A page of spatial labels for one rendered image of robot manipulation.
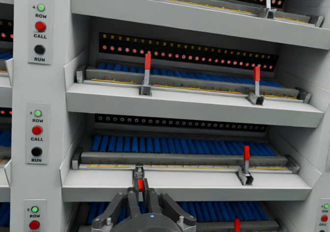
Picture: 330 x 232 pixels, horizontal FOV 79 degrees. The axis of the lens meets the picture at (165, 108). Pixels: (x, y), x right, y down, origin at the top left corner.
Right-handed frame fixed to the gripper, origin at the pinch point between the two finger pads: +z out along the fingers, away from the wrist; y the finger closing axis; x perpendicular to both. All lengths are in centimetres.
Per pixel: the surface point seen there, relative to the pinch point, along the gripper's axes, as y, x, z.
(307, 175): 44.4, 1.4, 8.1
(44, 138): -19.2, 8.4, 5.1
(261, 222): 37.5, -14.6, 16.2
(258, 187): 29.5, -1.3, 7.1
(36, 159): -20.6, 4.1, 5.7
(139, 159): 0.1, 3.4, 12.1
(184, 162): 11.9, 3.1, 12.6
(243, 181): 25.7, -0.1, 7.5
